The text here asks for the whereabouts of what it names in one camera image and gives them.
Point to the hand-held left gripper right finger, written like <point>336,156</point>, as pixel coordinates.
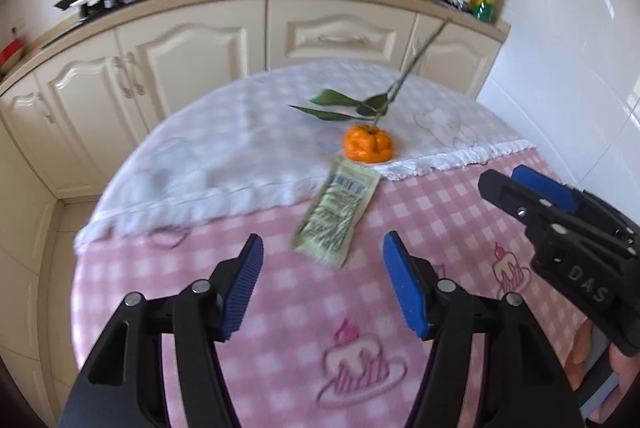
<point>405,288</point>

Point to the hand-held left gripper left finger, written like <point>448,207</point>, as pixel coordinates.
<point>245,288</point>

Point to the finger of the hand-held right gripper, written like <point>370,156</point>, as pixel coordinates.
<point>505,193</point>
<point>545,188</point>

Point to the pale green sachet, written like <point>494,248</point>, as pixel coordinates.
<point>337,213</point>

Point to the person's right hand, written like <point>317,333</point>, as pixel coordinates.
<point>625,375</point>

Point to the pink checked tablecloth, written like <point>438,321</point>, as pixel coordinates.
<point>300,308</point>

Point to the tangerine with leafy stem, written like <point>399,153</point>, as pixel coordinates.
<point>367,145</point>

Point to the white fringed cloth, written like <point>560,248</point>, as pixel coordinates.
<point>225,142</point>

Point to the cream kitchen base cabinets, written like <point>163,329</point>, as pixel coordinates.
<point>190,52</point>

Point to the red bowl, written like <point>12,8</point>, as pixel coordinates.
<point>11,53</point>

